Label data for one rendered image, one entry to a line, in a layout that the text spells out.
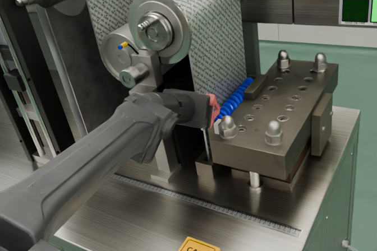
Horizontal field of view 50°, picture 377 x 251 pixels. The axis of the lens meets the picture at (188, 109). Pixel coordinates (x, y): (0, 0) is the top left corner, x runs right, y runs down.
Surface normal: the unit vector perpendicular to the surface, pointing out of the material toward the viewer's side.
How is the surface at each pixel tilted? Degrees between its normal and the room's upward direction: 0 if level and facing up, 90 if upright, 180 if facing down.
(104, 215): 0
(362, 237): 0
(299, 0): 90
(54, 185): 32
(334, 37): 90
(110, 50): 90
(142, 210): 0
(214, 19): 90
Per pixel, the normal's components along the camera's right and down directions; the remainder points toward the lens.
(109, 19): 0.85, 0.18
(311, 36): -0.51, 0.51
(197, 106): -0.52, 0.01
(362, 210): -0.15, -0.85
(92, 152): 0.38, -0.85
